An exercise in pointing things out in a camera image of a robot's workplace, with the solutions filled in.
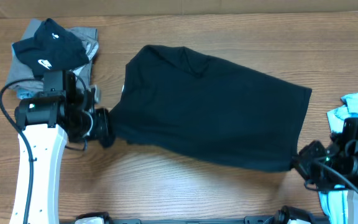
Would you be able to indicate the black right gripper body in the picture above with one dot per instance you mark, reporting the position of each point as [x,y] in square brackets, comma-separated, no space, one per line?
[308,158]

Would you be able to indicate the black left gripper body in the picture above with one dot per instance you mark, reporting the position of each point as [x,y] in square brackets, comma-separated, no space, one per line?
[96,127]

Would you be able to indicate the black t-shirt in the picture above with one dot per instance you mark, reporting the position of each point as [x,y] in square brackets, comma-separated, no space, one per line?
[210,109]

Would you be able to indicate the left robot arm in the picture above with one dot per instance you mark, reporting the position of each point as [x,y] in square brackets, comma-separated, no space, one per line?
[58,114]

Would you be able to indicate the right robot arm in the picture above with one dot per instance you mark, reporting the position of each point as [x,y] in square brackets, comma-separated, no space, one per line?
[332,172]

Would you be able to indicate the light blue printed t-shirt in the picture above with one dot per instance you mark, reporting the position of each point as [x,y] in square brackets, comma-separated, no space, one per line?
[356,105]

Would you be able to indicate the folded light blue garment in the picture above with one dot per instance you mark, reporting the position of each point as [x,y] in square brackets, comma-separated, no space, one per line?
[23,93]

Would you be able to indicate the folded black Nike shirt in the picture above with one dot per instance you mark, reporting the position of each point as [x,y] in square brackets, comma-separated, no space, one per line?
[52,48]

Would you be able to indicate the folded grey garment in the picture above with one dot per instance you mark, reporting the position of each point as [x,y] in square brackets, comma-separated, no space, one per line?
[89,39]

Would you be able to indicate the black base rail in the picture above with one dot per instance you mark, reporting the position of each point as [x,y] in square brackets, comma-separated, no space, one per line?
[103,217]

